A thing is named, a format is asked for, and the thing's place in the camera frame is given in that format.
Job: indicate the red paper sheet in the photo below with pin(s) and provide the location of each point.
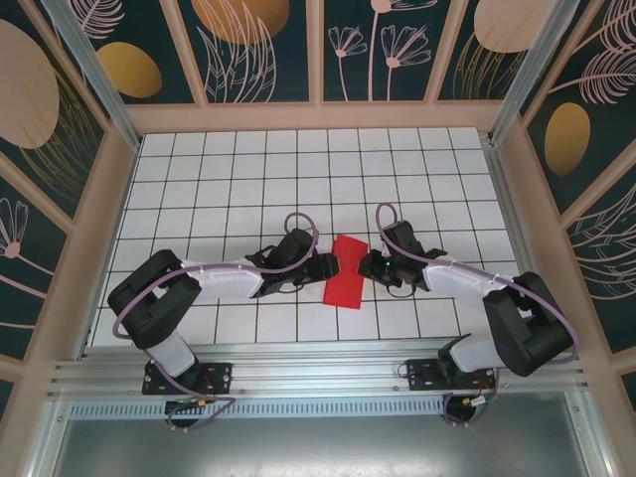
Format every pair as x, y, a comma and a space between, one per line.
343, 293

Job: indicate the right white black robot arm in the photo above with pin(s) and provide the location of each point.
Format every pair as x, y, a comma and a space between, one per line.
457, 280

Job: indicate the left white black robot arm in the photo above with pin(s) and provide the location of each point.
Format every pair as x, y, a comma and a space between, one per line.
223, 283

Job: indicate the grey metal sheet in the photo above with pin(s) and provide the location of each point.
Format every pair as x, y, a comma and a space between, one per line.
323, 447

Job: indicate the aluminium mounting rail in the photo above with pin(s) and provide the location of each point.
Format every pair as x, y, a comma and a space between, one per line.
323, 370

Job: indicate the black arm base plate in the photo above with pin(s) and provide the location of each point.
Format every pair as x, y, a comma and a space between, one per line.
422, 375
218, 375

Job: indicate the aluminium side rail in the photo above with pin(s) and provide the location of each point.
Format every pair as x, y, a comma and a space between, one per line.
520, 248

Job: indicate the aluminium corner post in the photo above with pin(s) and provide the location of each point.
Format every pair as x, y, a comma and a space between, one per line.
536, 74
100, 84

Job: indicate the aluminium frame beam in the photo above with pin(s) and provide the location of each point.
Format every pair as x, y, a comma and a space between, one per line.
42, 447
593, 437

